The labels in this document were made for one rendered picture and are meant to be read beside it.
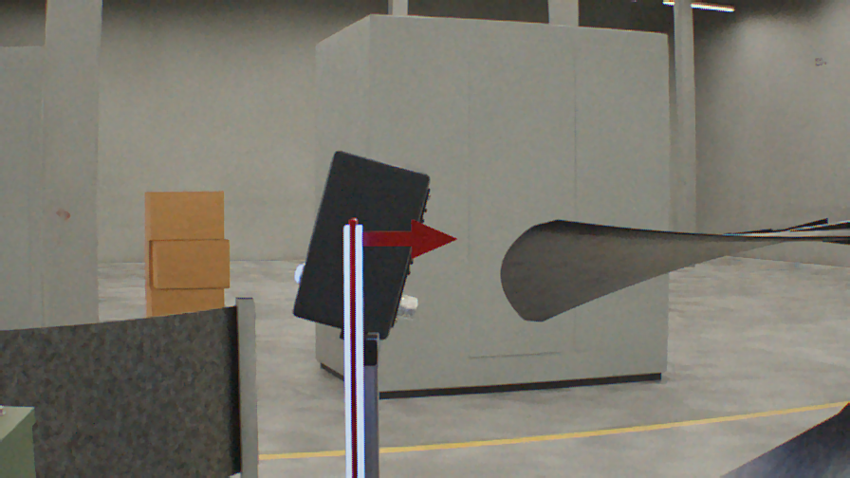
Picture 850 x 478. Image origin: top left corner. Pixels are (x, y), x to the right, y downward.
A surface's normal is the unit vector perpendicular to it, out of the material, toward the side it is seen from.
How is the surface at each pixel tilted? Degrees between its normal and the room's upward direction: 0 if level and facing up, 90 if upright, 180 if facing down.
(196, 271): 90
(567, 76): 90
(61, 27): 90
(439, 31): 90
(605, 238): 167
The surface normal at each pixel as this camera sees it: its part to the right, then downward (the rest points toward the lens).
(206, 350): 0.90, 0.02
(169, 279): 0.31, 0.04
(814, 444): -0.66, -0.55
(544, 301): 0.19, 0.91
